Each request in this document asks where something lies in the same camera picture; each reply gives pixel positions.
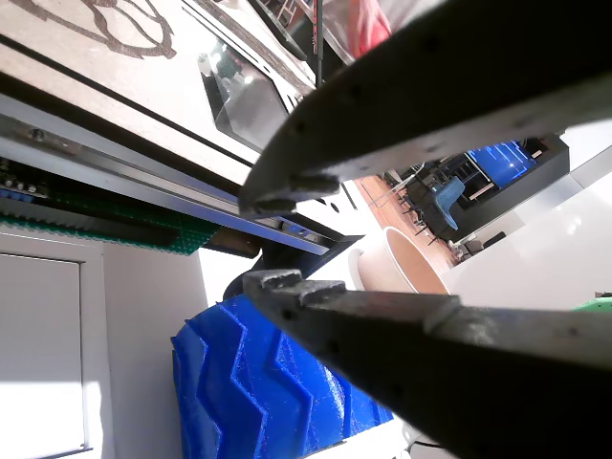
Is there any round cardboard bowl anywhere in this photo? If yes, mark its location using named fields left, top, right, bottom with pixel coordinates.
left=347, top=227, right=453, bottom=295

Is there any wooden microrover chassis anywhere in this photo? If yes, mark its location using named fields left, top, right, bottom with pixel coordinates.
left=0, top=0, right=336, bottom=259

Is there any red cloth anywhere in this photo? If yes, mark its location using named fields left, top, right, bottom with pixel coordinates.
left=351, top=0, right=393, bottom=58

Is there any blue upholstered chair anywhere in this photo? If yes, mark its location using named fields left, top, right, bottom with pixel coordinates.
left=429, top=176, right=468, bottom=230

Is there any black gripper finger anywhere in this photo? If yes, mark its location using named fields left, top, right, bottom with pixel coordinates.
left=237, top=0, right=612, bottom=219
left=242, top=268, right=612, bottom=459

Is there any black tv cabinet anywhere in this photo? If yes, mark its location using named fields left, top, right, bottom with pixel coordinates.
left=453, top=136, right=571, bottom=240

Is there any blue lit monitor screen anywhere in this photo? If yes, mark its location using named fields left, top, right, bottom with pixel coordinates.
left=466, top=139, right=539, bottom=188

